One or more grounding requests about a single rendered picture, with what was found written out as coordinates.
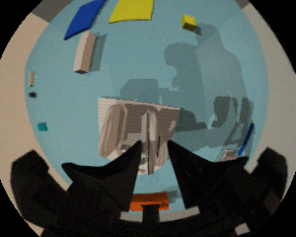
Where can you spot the blue rectangular plate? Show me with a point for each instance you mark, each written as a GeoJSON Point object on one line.
{"type": "Point", "coordinates": [84, 18]}

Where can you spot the yellow rectangular plate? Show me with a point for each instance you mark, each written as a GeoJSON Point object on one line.
{"type": "Point", "coordinates": [127, 10]}

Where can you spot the blue long bar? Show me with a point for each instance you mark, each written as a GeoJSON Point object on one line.
{"type": "Point", "coordinates": [251, 130]}

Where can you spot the teal flat bar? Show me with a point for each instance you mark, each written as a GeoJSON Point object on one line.
{"type": "Point", "coordinates": [41, 126]}

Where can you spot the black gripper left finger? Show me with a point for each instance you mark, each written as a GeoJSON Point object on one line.
{"type": "Point", "coordinates": [115, 179]}

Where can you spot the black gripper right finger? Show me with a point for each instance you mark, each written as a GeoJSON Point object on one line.
{"type": "Point", "coordinates": [197, 176]}

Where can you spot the small yellow block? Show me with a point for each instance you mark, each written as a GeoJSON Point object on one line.
{"type": "Point", "coordinates": [189, 23]}

